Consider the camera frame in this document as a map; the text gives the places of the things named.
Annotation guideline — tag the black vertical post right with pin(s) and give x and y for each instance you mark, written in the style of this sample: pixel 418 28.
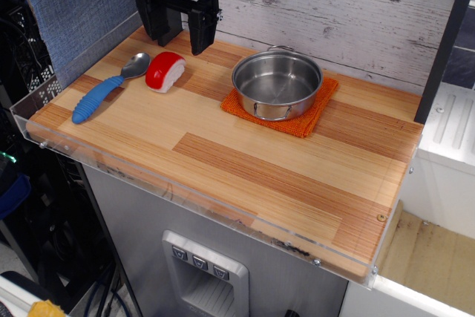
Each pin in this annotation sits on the black vertical post right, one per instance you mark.
pixel 443 54

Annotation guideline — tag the orange woven cloth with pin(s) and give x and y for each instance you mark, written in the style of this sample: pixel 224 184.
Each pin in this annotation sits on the orange woven cloth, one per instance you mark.
pixel 301 126

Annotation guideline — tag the black vertical post left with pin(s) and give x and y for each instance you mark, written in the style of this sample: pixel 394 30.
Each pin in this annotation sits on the black vertical post left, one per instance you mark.
pixel 170 23

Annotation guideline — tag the clear acrylic table guard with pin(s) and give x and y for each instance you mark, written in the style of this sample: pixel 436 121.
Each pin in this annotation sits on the clear acrylic table guard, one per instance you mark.
pixel 325 198

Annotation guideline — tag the stainless steel pot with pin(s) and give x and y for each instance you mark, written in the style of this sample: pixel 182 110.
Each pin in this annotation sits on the stainless steel pot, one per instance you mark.
pixel 278 84

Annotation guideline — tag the red and white toy vegetable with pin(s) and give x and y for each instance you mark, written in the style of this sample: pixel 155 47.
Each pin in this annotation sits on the red and white toy vegetable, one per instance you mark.
pixel 165 69

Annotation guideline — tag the white toy sink unit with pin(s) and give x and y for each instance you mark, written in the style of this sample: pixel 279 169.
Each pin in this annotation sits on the white toy sink unit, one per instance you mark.
pixel 426 264

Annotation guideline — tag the grey toy fridge cabinet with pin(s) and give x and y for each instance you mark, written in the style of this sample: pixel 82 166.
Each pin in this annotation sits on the grey toy fridge cabinet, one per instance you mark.
pixel 136 220

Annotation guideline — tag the silver water dispenser panel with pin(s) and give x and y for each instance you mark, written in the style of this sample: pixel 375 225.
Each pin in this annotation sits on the silver water dispenser panel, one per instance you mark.
pixel 206 282

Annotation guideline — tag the blue handled metal spoon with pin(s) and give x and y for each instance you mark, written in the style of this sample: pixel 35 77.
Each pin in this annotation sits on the blue handled metal spoon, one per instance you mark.
pixel 136 66

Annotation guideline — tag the black vertical post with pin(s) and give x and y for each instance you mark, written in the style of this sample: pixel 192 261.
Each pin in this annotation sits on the black vertical post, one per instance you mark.
pixel 443 54
pixel 170 23

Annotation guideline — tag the blue fabric panel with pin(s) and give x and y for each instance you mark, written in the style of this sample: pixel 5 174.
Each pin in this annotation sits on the blue fabric panel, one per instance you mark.
pixel 78 33

